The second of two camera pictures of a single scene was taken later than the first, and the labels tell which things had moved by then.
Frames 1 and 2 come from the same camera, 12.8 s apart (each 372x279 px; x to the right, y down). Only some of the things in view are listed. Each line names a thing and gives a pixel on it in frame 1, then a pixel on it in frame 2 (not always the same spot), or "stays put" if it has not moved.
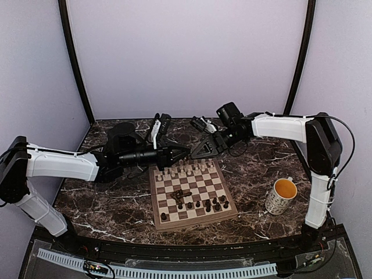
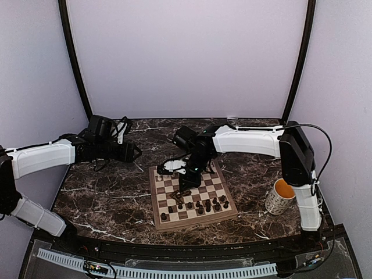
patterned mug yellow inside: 283,191 stays put
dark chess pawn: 207,203 stays put
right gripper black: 213,146 -> 189,182
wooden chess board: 190,196 stays put
